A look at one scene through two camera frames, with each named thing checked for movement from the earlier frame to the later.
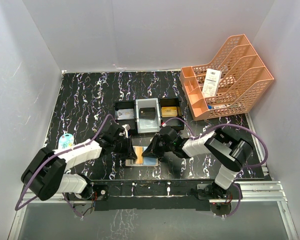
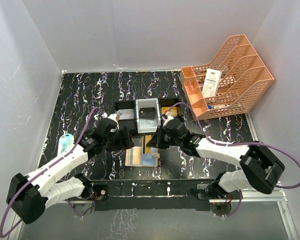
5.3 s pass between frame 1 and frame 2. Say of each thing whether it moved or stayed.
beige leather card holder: stayed
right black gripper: moved
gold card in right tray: stayed
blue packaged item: stayed
